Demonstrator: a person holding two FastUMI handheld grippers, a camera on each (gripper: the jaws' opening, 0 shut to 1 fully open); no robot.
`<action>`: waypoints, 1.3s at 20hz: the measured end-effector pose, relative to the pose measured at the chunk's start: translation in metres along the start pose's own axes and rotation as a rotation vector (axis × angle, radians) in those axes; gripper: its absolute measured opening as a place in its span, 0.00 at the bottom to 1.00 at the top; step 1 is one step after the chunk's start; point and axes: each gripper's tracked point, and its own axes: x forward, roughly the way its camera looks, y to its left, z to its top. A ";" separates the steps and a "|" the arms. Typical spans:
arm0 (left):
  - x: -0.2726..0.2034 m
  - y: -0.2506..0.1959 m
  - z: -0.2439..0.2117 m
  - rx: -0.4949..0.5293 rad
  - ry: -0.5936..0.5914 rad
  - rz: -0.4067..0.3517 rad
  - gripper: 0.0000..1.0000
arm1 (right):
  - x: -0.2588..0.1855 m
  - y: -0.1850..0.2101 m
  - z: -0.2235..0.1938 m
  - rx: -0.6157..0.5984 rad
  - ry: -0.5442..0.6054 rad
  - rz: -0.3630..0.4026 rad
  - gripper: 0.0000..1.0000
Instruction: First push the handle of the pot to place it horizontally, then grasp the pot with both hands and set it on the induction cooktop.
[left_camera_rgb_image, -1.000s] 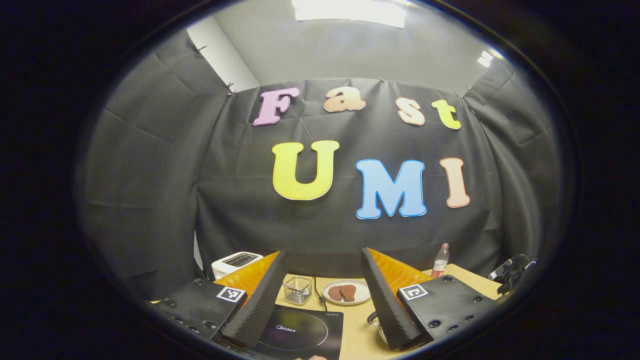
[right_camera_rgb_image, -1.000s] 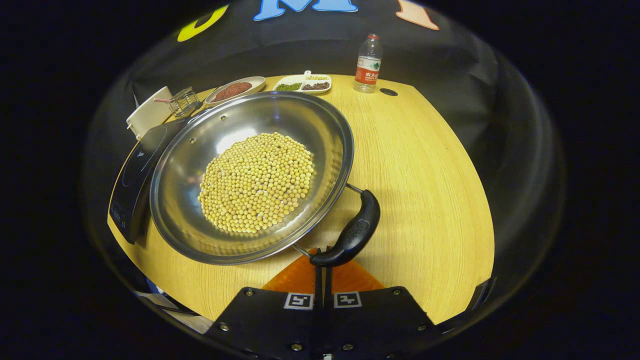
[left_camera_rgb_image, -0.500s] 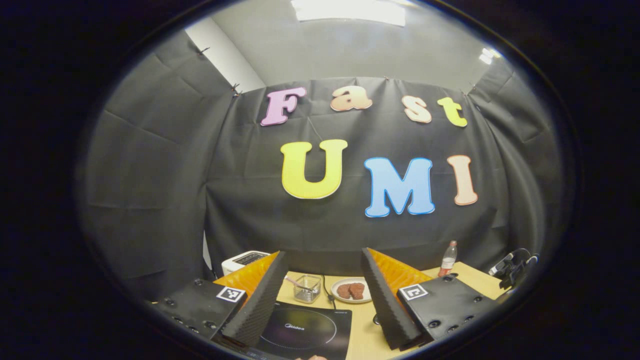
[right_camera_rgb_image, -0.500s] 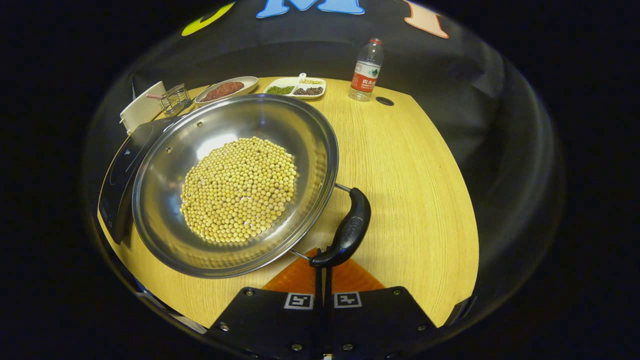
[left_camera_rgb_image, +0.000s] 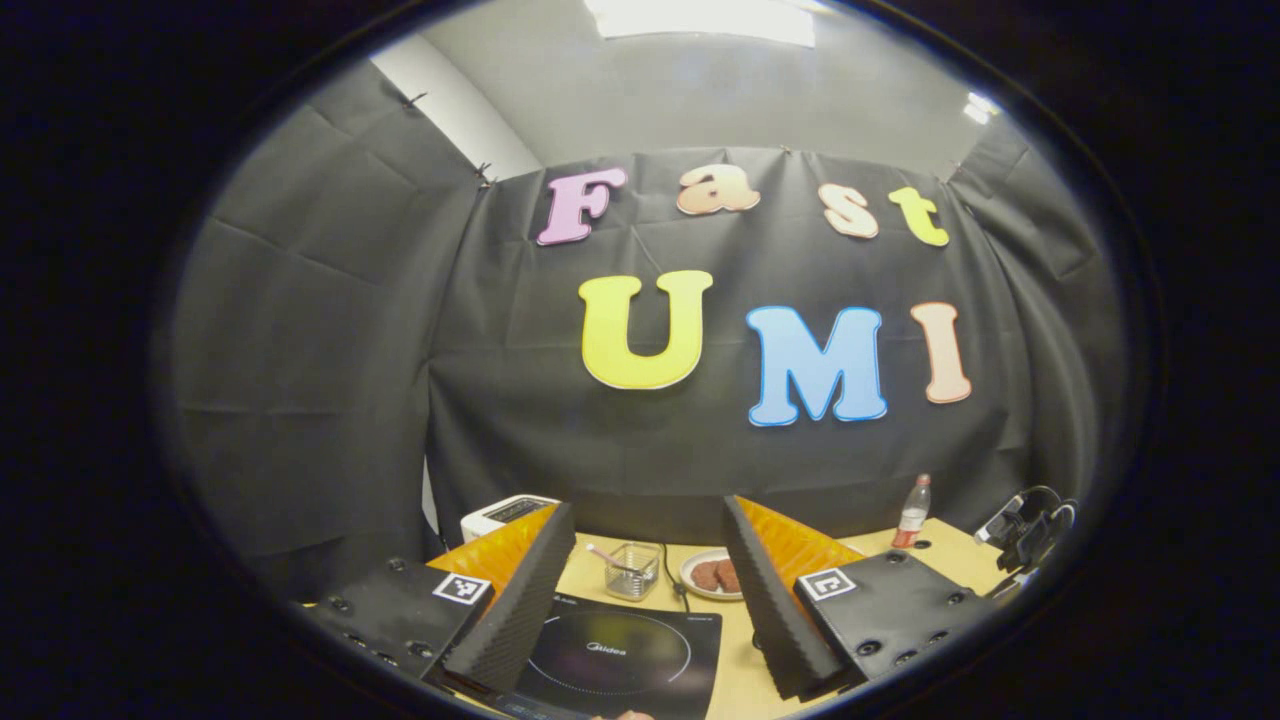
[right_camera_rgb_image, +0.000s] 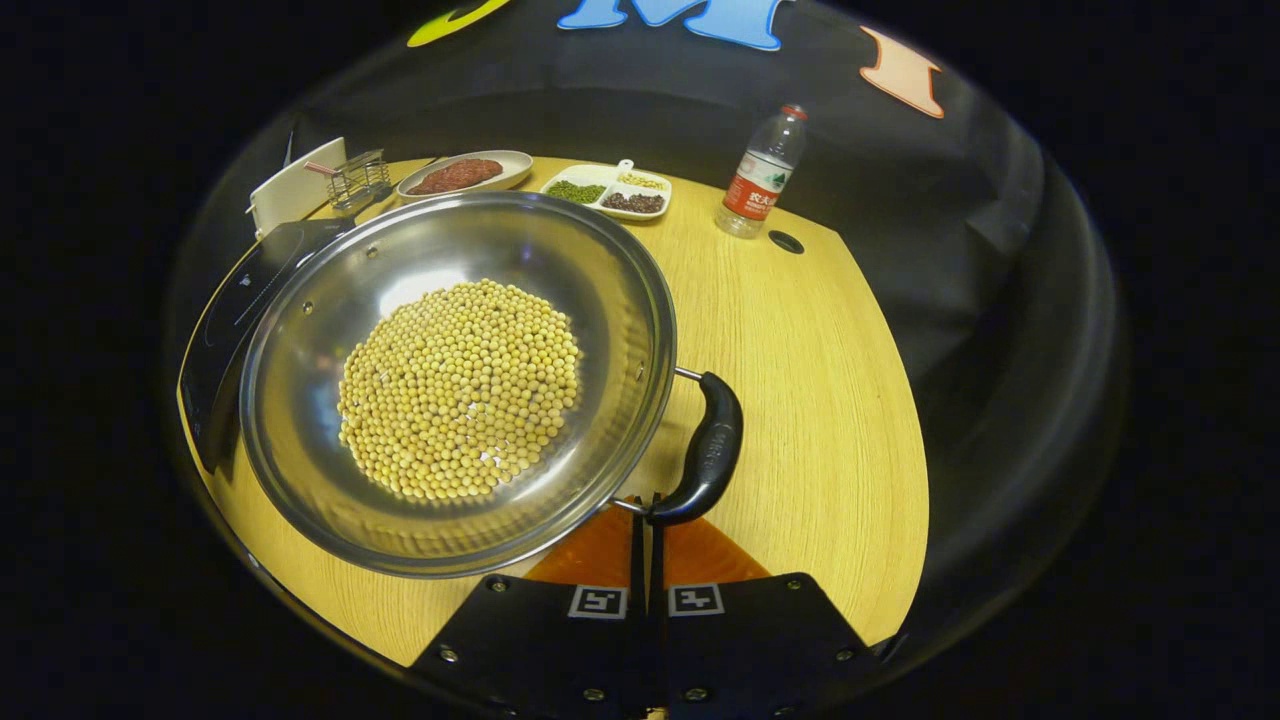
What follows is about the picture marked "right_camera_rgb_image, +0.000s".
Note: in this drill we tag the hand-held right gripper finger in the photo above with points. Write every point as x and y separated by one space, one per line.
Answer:
657 570
638 570

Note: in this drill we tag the black induction cooktop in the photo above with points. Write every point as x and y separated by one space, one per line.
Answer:
225 330

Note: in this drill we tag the pile of yellow soybeans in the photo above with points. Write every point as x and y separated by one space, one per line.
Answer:
460 390

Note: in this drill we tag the heap of dark red beans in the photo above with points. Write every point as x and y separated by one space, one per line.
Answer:
634 203

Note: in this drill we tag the heap of green beans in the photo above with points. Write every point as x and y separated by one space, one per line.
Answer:
576 192

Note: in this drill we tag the small heap of yellow beans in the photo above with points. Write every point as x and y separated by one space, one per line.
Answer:
642 181

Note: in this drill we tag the white divided dish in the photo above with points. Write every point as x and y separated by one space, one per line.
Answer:
600 178

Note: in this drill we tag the plastic water bottle red label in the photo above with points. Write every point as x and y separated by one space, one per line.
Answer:
760 185

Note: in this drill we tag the round white plate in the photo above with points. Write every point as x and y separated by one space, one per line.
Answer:
510 165

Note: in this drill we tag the red meat steak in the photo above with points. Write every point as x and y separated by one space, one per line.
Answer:
478 172
432 182

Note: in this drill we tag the white toaster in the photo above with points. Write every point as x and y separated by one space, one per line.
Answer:
290 195

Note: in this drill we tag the pink striped stick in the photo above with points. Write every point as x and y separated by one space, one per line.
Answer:
320 168

